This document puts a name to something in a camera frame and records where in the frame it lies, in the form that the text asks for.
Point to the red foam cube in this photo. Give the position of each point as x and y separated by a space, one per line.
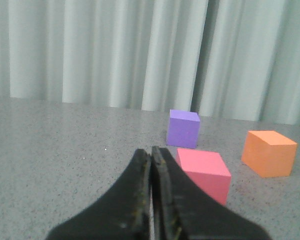
207 170

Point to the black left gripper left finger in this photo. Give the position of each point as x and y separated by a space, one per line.
121 213

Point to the pale green curtain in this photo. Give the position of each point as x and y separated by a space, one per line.
237 59

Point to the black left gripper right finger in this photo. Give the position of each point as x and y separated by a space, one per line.
182 211

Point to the purple foam cube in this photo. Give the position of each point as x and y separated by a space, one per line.
183 129

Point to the orange foam cube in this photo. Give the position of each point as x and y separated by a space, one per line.
269 153

